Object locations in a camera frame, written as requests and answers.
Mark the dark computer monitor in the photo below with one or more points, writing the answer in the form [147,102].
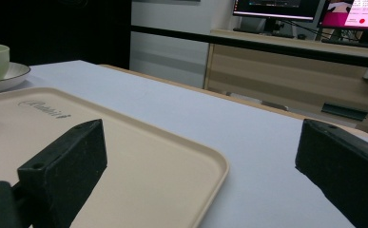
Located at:
[275,8]

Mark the pink screen computer monitor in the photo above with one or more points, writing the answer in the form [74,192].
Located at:
[352,14]

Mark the beige plastic tray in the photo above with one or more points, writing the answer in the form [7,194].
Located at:
[146,171]

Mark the wooden desk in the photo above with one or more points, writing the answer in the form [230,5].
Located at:
[267,69]

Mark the black curtain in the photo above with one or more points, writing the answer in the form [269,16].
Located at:
[58,31]

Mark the black horizontal rail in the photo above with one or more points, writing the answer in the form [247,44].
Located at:
[267,44]

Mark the white plate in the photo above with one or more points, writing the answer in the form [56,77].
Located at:
[10,76]

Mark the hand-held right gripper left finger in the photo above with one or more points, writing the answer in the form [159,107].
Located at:
[64,171]

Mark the dark flat box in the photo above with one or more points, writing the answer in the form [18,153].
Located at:
[344,111]

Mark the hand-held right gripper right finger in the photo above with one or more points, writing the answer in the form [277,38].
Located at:
[346,164]

